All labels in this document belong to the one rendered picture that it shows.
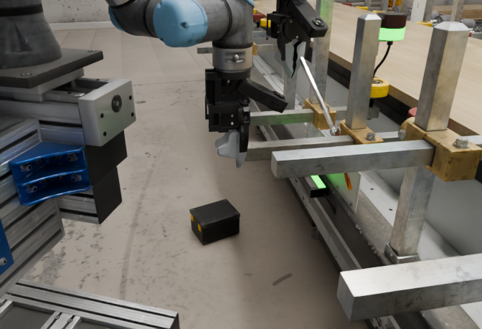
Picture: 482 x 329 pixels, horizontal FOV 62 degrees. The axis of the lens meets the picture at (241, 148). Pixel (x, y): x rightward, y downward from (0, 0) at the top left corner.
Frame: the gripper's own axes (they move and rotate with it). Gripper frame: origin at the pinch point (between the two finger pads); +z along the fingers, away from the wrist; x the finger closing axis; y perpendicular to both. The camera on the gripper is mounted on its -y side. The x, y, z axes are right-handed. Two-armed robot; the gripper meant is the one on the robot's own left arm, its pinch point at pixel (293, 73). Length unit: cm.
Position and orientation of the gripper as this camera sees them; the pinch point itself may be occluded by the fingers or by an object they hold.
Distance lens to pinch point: 101.9
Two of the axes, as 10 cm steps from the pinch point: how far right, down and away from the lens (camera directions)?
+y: -5.0, -3.7, 7.8
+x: -8.6, 2.2, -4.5
